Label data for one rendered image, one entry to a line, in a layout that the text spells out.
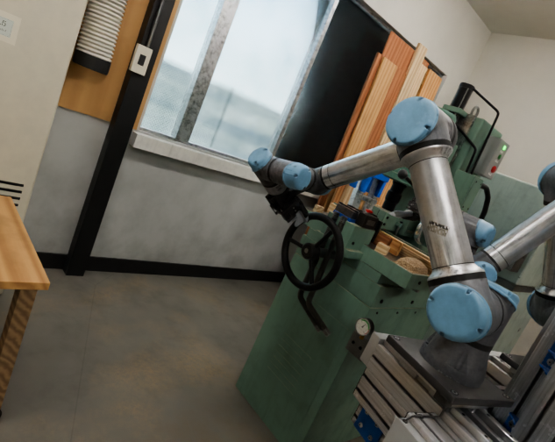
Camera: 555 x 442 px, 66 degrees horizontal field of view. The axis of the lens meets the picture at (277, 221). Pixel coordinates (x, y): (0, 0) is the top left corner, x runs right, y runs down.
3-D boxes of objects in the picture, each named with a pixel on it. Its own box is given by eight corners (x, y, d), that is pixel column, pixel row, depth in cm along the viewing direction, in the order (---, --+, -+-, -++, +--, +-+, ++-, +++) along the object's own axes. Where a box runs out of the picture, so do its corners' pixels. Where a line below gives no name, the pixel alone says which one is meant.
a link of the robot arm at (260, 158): (259, 167, 121) (240, 161, 127) (275, 191, 129) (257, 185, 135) (275, 147, 124) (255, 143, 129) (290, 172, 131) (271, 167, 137)
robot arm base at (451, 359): (494, 389, 99) (515, 354, 97) (453, 386, 92) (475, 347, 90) (446, 349, 112) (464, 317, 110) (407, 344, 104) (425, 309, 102)
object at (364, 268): (306, 235, 181) (309, 227, 180) (336, 240, 196) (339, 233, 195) (376, 283, 154) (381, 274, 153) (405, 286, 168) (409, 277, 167)
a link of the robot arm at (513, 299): (501, 344, 100) (530, 295, 98) (485, 351, 90) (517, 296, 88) (454, 315, 108) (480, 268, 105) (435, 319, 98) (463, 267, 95)
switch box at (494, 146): (469, 170, 179) (488, 134, 176) (479, 175, 186) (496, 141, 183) (483, 174, 175) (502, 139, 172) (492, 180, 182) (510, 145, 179)
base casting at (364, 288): (294, 251, 185) (302, 232, 183) (367, 261, 225) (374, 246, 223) (371, 309, 154) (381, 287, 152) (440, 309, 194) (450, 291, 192)
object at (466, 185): (440, 203, 176) (458, 169, 173) (450, 206, 182) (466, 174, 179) (458, 210, 170) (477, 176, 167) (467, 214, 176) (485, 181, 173)
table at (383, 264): (280, 214, 180) (286, 201, 179) (324, 224, 202) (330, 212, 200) (391, 288, 139) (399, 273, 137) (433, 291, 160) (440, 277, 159)
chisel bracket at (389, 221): (364, 224, 175) (373, 205, 173) (382, 228, 184) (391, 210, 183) (378, 231, 170) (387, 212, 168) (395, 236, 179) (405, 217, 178)
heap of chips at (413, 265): (391, 260, 152) (396, 251, 151) (410, 263, 161) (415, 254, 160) (412, 273, 145) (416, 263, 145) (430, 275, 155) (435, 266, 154)
